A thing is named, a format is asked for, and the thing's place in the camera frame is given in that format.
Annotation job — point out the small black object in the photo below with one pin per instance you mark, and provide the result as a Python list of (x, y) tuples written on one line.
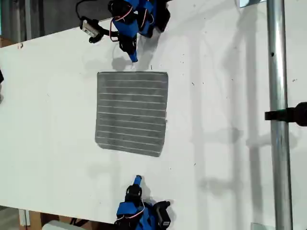
[(1, 76)]

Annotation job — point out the white box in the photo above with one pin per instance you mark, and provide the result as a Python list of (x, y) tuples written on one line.
[(57, 226)]

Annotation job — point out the grey metal upright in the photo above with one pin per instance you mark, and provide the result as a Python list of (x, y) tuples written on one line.
[(28, 19)]

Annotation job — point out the grey striped towel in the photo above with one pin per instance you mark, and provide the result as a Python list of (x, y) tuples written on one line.
[(132, 112)]

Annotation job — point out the steel post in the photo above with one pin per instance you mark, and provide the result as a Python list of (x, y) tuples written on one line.
[(278, 72)]

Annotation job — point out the short black camera stalk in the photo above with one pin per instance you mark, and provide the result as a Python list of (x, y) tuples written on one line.
[(159, 204), (106, 31)]

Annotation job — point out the black camera box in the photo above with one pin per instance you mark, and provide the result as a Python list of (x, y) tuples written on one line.
[(92, 27), (165, 218)]

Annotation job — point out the brown cardboard box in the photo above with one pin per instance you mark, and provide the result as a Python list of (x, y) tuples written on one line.
[(36, 219), (6, 42)]

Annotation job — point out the white metal rail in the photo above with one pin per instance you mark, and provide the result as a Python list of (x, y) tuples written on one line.
[(24, 216)]

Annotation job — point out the black post clamp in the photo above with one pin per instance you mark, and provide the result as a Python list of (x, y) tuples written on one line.
[(297, 113)]

